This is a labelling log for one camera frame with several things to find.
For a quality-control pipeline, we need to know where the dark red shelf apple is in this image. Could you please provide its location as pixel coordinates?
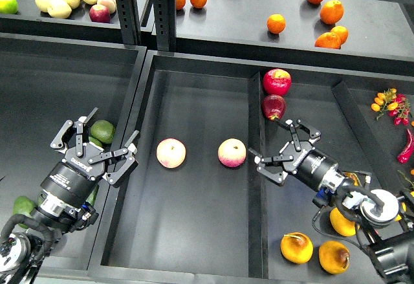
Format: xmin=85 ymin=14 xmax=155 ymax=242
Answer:
xmin=89 ymin=4 xmax=111 ymax=23

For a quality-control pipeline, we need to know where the black tray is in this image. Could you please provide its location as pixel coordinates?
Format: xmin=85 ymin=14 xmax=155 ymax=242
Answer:
xmin=102 ymin=52 xmax=413 ymax=283
xmin=1 ymin=34 xmax=147 ymax=278

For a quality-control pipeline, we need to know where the cherry tomato bunch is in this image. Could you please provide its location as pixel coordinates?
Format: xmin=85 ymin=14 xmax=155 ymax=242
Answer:
xmin=371 ymin=88 xmax=412 ymax=126

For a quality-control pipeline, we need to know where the black slanted divider bar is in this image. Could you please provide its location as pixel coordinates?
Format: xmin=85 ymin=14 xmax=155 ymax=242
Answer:
xmin=332 ymin=81 xmax=413 ymax=215

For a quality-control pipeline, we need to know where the large orange right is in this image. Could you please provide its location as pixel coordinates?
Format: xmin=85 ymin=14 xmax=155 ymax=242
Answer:
xmin=320 ymin=0 xmax=345 ymax=25

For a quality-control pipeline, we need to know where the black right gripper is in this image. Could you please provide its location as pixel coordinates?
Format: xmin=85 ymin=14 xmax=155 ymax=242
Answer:
xmin=248 ymin=118 xmax=345 ymax=193

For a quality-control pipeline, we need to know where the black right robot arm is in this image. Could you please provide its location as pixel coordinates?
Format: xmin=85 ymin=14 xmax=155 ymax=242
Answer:
xmin=249 ymin=120 xmax=413 ymax=283

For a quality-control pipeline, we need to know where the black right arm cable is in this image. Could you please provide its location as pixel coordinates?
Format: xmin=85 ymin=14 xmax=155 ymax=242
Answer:
xmin=312 ymin=209 xmax=369 ymax=249

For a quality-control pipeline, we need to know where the pale yellow pear left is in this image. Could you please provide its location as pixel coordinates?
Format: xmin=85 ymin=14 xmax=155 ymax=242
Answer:
xmin=34 ymin=0 xmax=57 ymax=14

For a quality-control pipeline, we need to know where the green apple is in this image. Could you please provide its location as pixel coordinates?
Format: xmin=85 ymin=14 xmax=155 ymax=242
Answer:
xmin=0 ymin=0 xmax=18 ymax=14

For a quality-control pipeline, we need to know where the pink peach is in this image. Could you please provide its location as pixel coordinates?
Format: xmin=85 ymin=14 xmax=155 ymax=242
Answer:
xmin=97 ymin=0 xmax=117 ymax=14

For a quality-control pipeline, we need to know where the pale yellow pear front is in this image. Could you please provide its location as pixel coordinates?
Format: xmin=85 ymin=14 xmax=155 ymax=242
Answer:
xmin=47 ymin=0 xmax=72 ymax=19

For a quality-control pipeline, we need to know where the orange middle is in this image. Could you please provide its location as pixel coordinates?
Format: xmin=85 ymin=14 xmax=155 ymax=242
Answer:
xmin=267 ymin=14 xmax=286 ymax=34

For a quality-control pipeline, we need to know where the red chili pepper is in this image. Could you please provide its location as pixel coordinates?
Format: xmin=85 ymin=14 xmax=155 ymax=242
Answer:
xmin=397 ymin=129 xmax=413 ymax=164

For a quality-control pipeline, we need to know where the dark green avocado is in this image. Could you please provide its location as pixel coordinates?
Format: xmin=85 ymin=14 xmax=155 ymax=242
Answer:
xmin=86 ymin=184 xmax=99 ymax=206

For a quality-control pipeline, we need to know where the pink yellow apple left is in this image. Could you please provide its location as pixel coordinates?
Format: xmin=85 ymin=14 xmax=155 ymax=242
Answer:
xmin=156 ymin=138 xmax=186 ymax=169

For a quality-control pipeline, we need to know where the green avocado upper right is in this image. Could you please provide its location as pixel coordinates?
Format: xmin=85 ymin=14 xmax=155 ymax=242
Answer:
xmin=91 ymin=120 xmax=116 ymax=144

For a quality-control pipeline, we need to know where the green avocado upper left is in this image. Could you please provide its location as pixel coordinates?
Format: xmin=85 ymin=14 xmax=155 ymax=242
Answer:
xmin=89 ymin=136 xmax=104 ymax=148

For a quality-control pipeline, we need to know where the orange lower right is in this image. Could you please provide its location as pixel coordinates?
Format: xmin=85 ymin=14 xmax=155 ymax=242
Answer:
xmin=331 ymin=25 xmax=349 ymax=45

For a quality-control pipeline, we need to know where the yellow pear far right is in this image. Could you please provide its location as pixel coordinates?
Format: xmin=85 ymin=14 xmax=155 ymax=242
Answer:
xmin=396 ymin=191 xmax=413 ymax=222

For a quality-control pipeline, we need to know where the yellow pear partly hidden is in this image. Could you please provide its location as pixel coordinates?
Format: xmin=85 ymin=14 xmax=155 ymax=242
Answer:
xmin=329 ymin=208 xmax=356 ymax=237

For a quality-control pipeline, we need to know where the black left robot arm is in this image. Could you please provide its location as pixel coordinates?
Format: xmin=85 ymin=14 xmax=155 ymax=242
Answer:
xmin=1 ymin=109 xmax=140 ymax=283

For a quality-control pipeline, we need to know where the pink yellow apple right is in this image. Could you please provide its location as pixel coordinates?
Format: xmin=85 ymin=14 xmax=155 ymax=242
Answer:
xmin=217 ymin=138 xmax=246 ymax=168

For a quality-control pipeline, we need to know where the black shelf post left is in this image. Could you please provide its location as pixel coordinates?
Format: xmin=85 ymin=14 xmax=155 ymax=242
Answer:
xmin=116 ymin=0 xmax=141 ymax=45

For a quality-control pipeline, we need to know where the black left tray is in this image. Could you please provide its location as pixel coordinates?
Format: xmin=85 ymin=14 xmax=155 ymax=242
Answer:
xmin=1 ymin=34 xmax=147 ymax=278

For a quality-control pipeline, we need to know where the bright red apple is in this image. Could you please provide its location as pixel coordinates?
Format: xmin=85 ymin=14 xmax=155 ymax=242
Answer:
xmin=263 ymin=69 xmax=292 ymax=96

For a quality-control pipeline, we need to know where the pink yellow apple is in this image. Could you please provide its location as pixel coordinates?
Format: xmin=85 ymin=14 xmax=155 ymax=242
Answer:
xmin=156 ymin=138 xmax=186 ymax=169
xmin=217 ymin=138 xmax=246 ymax=168

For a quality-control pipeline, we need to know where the orange lower front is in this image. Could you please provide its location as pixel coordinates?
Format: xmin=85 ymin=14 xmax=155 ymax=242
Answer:
xmin=314 ymin=32 xmax=342 ymax=49

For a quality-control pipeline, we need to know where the black middle tray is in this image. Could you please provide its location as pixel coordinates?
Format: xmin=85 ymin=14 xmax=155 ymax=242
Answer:
xmin=102 ymin=52 xmax=413 ymax=283

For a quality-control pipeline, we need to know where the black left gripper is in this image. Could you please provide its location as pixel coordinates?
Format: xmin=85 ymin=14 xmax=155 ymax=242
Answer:
xmin=40 ymin=107 xmax=140 ymax=208

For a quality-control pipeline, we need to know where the yellow pear bottom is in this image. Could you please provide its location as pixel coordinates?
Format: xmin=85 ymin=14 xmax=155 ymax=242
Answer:
xmin=318 ymin=241 xmax=350 ymax=274

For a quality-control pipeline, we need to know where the green avocado lower left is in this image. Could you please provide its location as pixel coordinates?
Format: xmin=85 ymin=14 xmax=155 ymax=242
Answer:
xmin=13 ymin=195 xmax=37 ymax=218

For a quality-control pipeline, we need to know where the yellow brown pear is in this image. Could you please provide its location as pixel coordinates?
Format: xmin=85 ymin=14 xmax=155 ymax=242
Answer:
xmin=280 ymin=232 xmax=314 ymax=265

